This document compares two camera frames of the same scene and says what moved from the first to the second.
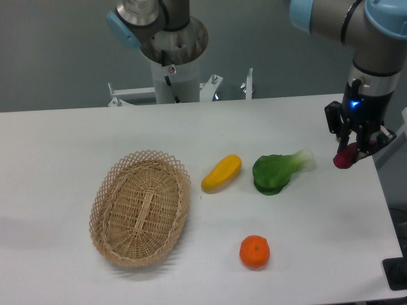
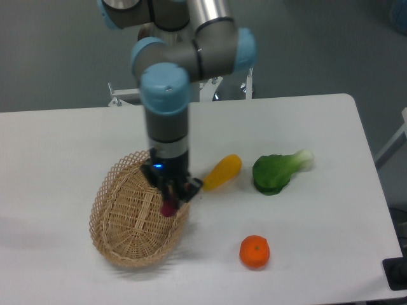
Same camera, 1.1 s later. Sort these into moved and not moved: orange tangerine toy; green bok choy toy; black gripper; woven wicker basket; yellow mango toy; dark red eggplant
Moved: dark red eggplant; black gripper
Not moved: yellow mango toy; green bok choy toy; woven wicker basket; orange tangerine toy
